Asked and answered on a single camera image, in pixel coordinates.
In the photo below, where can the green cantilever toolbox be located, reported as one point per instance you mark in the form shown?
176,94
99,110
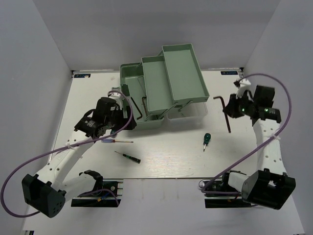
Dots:
173,83

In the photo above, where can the thick brown hex key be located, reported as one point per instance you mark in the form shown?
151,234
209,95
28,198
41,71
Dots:
225,115

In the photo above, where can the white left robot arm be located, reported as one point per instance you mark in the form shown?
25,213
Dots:
48,190

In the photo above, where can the small dark hex key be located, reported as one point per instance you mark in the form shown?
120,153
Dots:
140,115

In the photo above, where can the blue red handled screwdriver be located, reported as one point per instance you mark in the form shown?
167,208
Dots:
114,141

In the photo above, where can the black green precision screwdriver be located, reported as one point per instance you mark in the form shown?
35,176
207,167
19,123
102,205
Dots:
136,160

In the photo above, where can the stubby green screwdriver orange cap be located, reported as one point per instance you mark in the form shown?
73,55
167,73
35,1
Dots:
206,140

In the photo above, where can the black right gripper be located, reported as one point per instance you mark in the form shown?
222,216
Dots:
230,107

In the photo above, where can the long brown hex key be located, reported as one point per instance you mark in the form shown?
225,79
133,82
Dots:
144,99

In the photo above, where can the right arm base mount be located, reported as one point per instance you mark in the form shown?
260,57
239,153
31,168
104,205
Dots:
224,196

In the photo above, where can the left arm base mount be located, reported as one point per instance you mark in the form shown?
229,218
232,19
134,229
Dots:
108,195

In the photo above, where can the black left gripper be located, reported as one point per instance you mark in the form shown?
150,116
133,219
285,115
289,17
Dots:
123,120

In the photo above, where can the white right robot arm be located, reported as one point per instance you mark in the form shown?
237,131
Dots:
269,186

